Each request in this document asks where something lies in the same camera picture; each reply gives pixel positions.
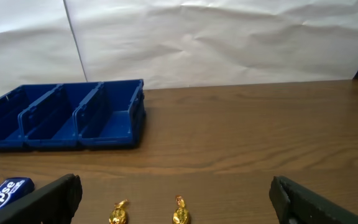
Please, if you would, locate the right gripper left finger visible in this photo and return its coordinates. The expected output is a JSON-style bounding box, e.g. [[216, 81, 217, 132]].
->
[[0, 173, 83, 224]]

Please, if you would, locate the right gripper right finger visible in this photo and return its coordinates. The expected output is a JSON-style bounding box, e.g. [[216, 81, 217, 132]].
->
[[268, 175, 358, 224]]

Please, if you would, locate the blue candy pack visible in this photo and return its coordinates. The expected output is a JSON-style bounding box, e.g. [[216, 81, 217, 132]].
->
[[0, 177, 35, 218]]

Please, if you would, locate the gold wrapped candy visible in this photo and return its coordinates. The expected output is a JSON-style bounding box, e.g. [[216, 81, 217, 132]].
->
[[172, 195, 191, 224], [109, 198, 129, 224]]

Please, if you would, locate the blue tray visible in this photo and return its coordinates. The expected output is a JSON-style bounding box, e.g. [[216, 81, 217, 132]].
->
[[0, 79, 147, 149]]

